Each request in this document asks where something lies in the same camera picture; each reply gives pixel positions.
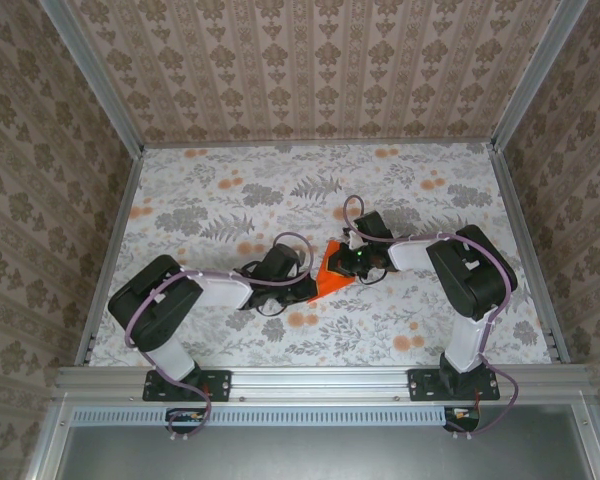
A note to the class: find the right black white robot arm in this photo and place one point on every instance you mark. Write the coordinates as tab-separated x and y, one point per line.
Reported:
475	280

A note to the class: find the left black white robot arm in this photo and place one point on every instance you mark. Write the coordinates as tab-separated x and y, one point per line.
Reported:
150	305

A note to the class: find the grey metal sheet panel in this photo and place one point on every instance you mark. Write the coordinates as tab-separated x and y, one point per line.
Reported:
320	455

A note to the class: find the floral patterned table mat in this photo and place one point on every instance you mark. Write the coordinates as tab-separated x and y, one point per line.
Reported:
330	340

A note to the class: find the right black wrist camera box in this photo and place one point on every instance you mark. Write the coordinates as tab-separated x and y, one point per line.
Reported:
372	227

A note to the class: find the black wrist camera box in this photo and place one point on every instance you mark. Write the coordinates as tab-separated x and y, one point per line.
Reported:
282	260
372	227

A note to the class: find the left black wrist camera box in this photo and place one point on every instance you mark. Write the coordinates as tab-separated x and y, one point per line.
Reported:
282	260

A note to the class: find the aluminium mounting rail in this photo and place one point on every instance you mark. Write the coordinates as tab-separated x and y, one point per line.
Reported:
320	382

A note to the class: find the aluminium table end rail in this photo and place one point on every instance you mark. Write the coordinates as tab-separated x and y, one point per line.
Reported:
320	143

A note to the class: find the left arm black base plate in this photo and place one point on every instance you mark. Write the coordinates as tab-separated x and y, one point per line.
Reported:
220	385

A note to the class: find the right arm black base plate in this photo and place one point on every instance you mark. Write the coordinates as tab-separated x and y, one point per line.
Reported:
420	387

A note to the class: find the right aluminium table side rail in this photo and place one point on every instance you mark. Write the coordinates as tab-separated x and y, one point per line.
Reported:
520	225

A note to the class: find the aluminium table side rail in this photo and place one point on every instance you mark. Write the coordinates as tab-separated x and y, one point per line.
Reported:
520	225
119	225

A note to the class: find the left aluminium table side rail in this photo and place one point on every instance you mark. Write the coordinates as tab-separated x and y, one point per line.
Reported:
119	225

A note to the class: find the right aluminium frame post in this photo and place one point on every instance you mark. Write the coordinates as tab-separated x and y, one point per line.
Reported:
534	75

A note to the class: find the aluminium frame post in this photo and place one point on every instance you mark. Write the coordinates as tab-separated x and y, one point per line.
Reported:
534	75
105	92

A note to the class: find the left aluminium frame post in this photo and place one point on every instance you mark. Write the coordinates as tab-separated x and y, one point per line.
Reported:
105	92

